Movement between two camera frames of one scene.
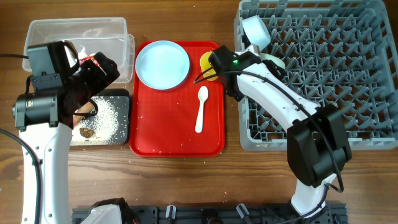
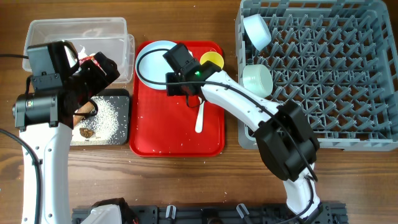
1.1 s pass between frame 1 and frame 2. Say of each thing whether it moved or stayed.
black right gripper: moved
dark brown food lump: stayed
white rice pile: stayed
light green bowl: moved
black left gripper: stayed
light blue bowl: stayed
